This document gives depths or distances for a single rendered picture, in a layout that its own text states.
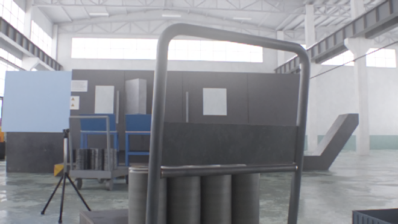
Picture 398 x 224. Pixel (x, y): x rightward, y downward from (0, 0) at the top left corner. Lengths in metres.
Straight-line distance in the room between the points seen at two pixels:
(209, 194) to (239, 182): 0.13
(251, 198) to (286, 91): 6.58
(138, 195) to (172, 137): 0.25
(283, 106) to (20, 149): 5.34
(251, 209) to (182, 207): 0.28
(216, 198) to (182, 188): 0.14
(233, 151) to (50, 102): 6.70
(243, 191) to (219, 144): 0.30
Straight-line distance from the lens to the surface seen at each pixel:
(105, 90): 7.51
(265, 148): 1.24
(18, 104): 7.89
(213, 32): 1.10
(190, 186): 1.26
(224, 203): 1.33
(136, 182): 1.21
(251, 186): 1.39
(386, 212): 2.41
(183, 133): 1.07
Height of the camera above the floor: 0.63
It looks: 4 degrees up
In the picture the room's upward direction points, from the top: straight up
